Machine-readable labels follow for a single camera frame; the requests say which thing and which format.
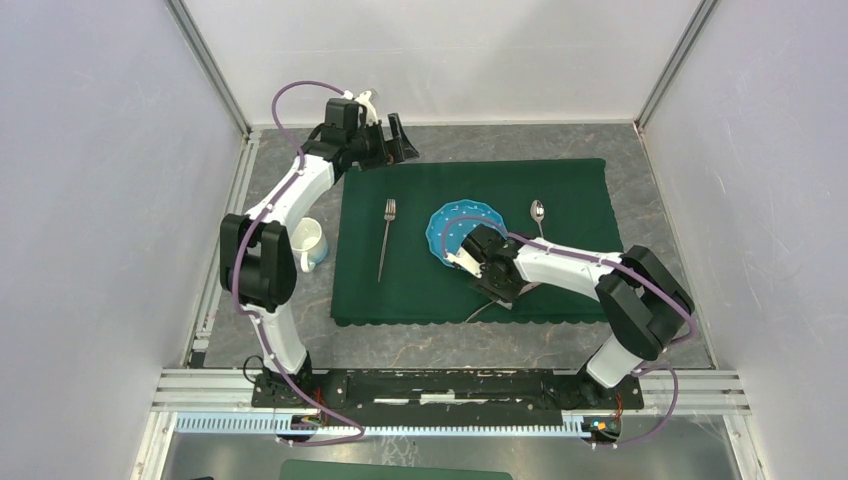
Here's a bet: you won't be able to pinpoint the black handled knife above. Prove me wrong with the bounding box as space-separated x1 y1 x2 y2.
464 282 540 323

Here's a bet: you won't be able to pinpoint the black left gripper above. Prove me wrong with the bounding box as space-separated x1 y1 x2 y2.
346 114 418 172

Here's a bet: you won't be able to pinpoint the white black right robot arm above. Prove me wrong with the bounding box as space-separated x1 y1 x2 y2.
443 225 697 408

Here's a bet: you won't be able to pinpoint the blue slotted cable duct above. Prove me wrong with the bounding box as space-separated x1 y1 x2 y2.
175 412 590 439

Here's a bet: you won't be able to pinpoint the white blue mug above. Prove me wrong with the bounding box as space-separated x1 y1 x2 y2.
290 217 329 273

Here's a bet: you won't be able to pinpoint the blue polka dot plate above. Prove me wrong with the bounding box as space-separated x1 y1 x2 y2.
425 199 507 268

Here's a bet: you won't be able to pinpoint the dark green cloth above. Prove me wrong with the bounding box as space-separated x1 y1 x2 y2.
331 158 623 326

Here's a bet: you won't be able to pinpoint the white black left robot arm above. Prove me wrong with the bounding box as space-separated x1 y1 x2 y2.
219 90 419 408

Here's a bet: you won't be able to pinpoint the green mat at bottom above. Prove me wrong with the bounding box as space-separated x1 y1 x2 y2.
279 459 513 480

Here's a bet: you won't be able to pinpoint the aluminium frame rails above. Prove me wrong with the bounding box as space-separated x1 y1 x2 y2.
129 0 773 480

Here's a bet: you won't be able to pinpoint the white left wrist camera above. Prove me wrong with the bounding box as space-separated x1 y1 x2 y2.
343 89 380 126

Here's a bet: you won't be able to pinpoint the silver spoon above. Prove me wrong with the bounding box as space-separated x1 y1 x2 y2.
530 200 545 237

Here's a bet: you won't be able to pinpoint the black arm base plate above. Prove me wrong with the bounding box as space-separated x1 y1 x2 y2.
251 369 645 429

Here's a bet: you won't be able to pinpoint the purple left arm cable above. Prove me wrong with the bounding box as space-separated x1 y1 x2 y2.
230 80 368 447

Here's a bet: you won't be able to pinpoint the silver fork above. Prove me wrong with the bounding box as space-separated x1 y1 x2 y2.
377 198 397 282

